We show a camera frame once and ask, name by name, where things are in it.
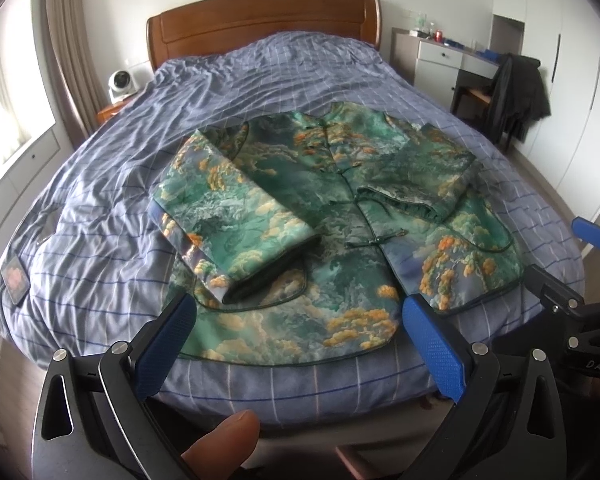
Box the white grey desk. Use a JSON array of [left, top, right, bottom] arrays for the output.
[[390, 28, 498, 112]]

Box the white window cabinet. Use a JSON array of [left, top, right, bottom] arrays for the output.
[[0, 128, 71, 232]]

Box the person's left hand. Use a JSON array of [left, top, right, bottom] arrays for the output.
[[182, 410, 260, 479]]

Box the white wardrobe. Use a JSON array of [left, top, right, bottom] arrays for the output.
[[493, 0, 600, 220]]

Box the green patterned silk jacket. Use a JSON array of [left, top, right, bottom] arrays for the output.
[[149, 102, 524, 366]]

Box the wooden headboard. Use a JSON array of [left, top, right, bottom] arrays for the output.
[[146, 0, 382, 70]]

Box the white round fan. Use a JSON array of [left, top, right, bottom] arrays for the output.
[[108, 70, 137, 104]]

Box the small patterned pouch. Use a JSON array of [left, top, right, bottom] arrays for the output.
[[1, 256, 30, 306]]

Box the blue checked duvet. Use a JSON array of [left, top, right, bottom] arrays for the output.
[[0, 32, 584, 428]]

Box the black coat on chair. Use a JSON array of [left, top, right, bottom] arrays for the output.
[[483, 53, 550, 145]]

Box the wooden chair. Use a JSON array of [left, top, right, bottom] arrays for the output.
[[451, 86, 491, 132]]

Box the wooden nightstand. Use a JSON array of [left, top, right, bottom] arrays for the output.
[[96, 99, 130, 126]]

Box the beige curtain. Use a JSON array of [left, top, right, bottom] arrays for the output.
[[44, 0, 106, 146]]

